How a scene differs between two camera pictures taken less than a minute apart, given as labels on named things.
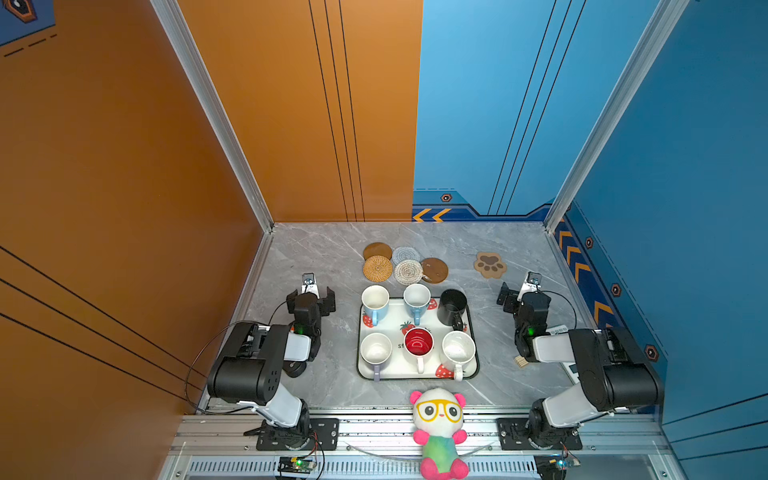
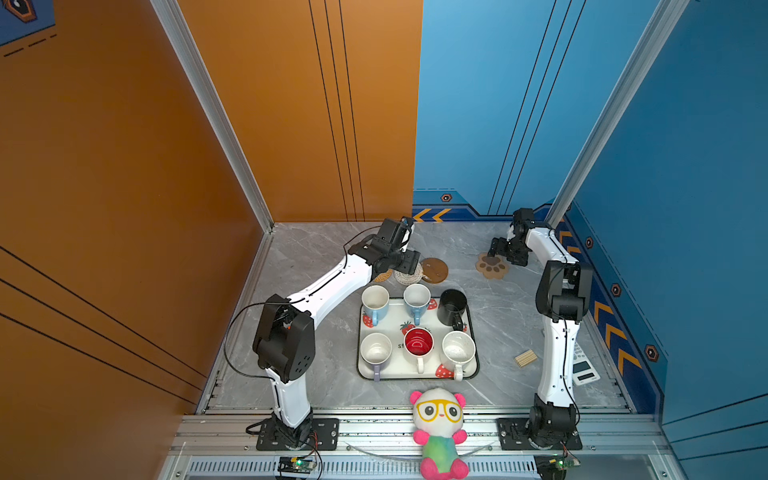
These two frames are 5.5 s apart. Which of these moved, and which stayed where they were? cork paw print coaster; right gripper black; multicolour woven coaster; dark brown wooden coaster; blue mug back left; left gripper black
Moved: right gripper black; left gripper black
Stayed: dark brown wooden coaster; blue mug back left; cork paw print coaster; multicolour woven coaster
